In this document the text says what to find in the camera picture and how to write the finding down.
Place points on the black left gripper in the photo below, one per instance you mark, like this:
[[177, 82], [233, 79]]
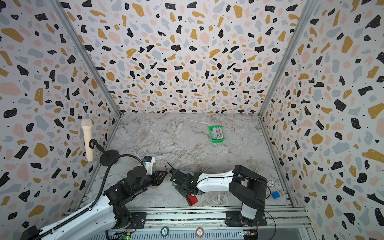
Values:
[[160, 179]]

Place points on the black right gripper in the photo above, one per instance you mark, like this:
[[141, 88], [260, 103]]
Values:
[[180, 191]]

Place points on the red card black stripe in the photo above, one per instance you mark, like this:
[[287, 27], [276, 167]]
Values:
[[191, 200]]

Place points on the green plastic card tray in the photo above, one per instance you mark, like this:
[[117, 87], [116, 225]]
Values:
[[220, 141]]

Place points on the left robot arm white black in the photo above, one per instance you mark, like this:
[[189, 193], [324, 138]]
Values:
[[107, 211]]

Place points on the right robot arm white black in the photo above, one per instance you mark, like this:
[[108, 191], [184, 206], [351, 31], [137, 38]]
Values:
[[247, 186]]

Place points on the stack of cards in tray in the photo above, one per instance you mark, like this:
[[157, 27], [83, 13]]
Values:
[[217, 133]]

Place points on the red round sticker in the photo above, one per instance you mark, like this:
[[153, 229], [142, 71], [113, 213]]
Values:
[[200, 232]]

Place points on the green round sticker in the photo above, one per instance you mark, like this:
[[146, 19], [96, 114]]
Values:
[[164, 231]]

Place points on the beige microphone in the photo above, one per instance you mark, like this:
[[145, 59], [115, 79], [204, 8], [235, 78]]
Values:
[[87, 127]]

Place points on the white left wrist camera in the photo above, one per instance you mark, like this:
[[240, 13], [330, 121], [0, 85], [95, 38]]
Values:
[[148, 163]]

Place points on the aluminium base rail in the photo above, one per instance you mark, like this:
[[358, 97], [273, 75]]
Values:
[[275, 224]]

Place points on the small white ring object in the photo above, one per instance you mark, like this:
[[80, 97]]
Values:
[[271, 183]]

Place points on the blue block on rail end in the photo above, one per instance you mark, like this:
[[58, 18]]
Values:
[[275, 195]]

